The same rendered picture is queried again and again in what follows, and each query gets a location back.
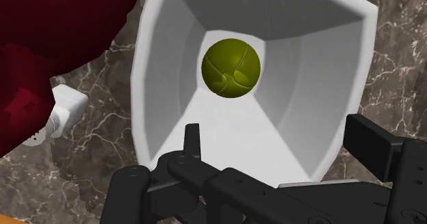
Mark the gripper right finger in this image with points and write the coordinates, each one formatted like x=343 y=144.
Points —
x=408 y=180

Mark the dark red lumpy object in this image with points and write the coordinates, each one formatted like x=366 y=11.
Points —
x=50 y=16

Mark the yellow-green tennis ball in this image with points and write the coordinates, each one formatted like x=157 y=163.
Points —
x=231 y=68

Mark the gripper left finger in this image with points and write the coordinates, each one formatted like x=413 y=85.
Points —
x=230 y=191

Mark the white deep bowl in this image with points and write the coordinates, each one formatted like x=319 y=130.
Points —
x=233 y=133

